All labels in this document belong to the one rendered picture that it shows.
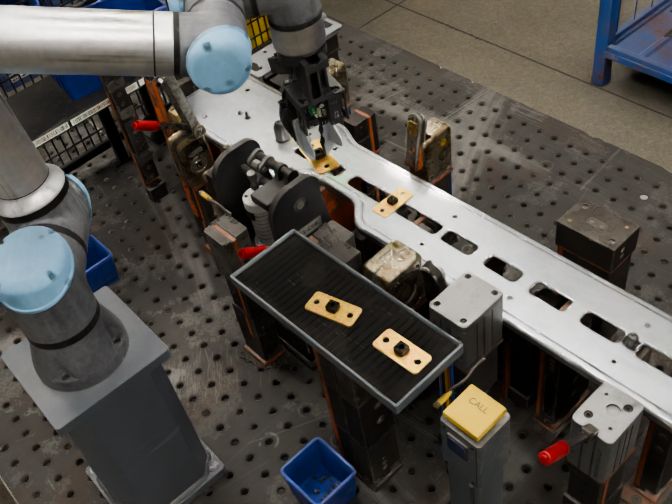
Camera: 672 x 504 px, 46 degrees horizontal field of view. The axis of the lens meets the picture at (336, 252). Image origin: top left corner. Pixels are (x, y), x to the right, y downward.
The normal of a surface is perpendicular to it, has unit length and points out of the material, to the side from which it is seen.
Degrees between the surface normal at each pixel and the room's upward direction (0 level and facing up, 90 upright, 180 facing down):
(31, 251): 7
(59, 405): 0
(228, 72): 90
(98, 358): 72
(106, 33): 49
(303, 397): 0
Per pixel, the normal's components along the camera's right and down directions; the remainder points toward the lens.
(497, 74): -0.14, -0.68
